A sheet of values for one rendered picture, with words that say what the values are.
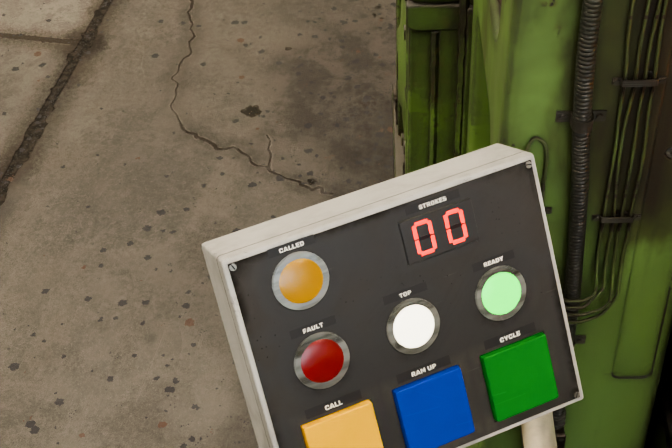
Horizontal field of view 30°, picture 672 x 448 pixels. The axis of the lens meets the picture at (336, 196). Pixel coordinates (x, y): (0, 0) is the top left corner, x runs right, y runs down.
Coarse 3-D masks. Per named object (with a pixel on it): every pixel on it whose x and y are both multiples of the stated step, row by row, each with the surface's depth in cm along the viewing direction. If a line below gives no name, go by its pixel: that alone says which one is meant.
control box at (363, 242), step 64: (384, 192) 126; (448, 192) 124; (512, 192) 127; (256, 256) 119; (320, 256) 121; (384, 256) 123; (448, 256) 125; (512, 256) 128; (256, 320) 120; (320, 320) 122; (384, 320) 124; (448, 320) 127; (512, 320) 129; (256, 384) 121; (320, 384) 123; (384, 384) 126; (576, 384) 133
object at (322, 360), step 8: (312, 344) 122; (320, 344) 122; (328, 344) 122; (336, 344) 123; (304, 352) 122; (312, 352) 122; (320, 352) 122; (328, 352) 122; (336, 352) 123; (304, 360) 122; (312, 360) 122; (320, 360) 122; (328, 360) 123; (336, 360) 123; (304, 368) 122; (312, 368) 122; (320, 368) 122; (328, 368) 123; (336, 368) 123; (312, 376) 122; (320, 376) 123; (328, 376) 123
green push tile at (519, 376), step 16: (544, 336) 130; (496, 352) 129; (512, 352) 129; (528, 352) 130; (544, 352) 130; (496, 368) 129; (512, 368) 129; (528, 368) 130; (544, 368) 131; (496, 384) 129; (512, 384) 130; (528, 384) 130; (544, 384) 131; (496, 400) 129; (512, 400) 130; (528, 400) 131; (544, 400) 131; (496, 416) 130
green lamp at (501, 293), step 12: (492, 276) 127; (504, 276) 128; (492, 288) 127; (504, 288) 128; (516, 288) 128; (492, 300) 128; (504, 300) 128; (516, 300) 129; (492, 312) 128; (504, 312) 128
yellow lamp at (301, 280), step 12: (288, 264) 120; (300, 264) 120; (312, 264) 120; (288, 276) 120; (300, 276) 120; (312, 276) 120; (288, 288) 120; (300, 288) 120; (312, 288) 121; (288, 300) 120; (300, 300) 120
